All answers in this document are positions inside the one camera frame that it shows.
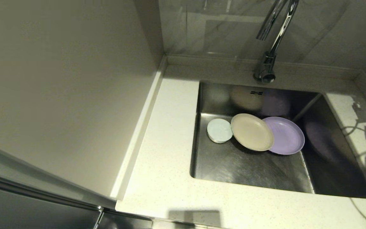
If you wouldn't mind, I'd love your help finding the small white bowl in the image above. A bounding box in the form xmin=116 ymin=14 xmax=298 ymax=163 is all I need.
xmin=207 ymin=118 xmax=234 ymax=144

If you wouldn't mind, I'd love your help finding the beige plastic plate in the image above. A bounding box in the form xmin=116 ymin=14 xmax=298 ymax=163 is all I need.
xmin=230 ymin=113 xmax=275 ymax=152

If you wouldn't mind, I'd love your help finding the chrome kitchen faucet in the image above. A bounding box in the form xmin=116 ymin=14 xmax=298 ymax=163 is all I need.
xmin=254 ymin=0 xmax=300 ymax=84

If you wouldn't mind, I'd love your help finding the purple plastic plate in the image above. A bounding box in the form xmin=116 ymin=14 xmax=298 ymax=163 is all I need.
xmin=262 ymin=116 xmax=305 ymax=156

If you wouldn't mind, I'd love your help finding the stainless steel sink basin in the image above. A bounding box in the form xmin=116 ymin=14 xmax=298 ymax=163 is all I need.
xmin=189 ymin=80 xmax=366 ymax=200

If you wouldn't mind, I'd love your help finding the white edge trim strip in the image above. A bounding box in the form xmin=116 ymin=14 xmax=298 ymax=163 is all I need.
xmin=111 ymin=55 xmax=168 ymax=201

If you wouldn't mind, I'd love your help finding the tall beige cabinet side panel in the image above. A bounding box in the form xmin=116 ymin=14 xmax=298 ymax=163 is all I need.
xmin=0 ymin=0 xmax=165 ymax=207

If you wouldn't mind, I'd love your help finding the metal door trim strip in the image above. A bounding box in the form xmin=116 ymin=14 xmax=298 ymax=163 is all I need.
xmin=0 ymin=170 xmax=104 ymax=212

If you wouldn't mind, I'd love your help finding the grey glossy cabinet door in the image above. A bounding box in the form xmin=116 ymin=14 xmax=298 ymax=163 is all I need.
xmin=0 ymin=178 xmax=153 ymax=229

